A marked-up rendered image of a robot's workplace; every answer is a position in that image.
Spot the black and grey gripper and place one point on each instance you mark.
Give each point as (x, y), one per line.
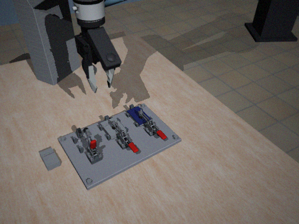
(86, 51)

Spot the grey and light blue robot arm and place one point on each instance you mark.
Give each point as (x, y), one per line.
(87, 12)

